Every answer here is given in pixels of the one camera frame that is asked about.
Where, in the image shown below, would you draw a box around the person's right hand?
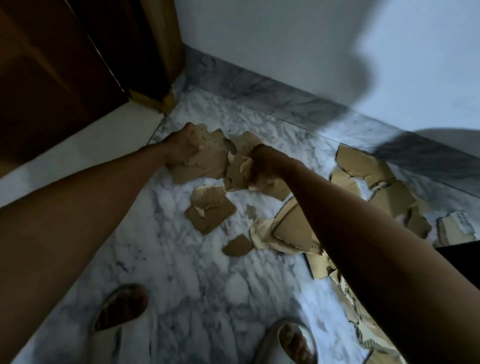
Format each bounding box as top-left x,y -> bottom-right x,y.
247,144 -> 297,188

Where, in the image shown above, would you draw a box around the person's left hand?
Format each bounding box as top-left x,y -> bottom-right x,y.
161,121 -> 205,168

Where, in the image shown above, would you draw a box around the torn brown paper handful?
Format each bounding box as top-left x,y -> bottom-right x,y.
164,123 -> 238,185
224,131 -> 292,202

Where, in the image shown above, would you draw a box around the brown paper pieces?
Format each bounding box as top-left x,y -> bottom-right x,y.
183,144 -> 480,364

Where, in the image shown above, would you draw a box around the person's left forearm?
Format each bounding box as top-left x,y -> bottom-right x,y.
0,142 -> 173,364

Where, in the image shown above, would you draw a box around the person's right forearm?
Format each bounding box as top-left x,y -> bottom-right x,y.
286,157 -> 480,364

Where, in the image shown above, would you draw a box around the person's right white sandal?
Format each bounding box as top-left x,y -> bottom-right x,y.
253,318 -> 320,364

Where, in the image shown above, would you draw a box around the person's white sandal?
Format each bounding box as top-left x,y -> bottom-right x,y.
88,283 -> 158,364
253,318 -> 320,364

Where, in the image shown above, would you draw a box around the person's left white sandal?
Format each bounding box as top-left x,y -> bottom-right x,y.
88,283 -> 158,364

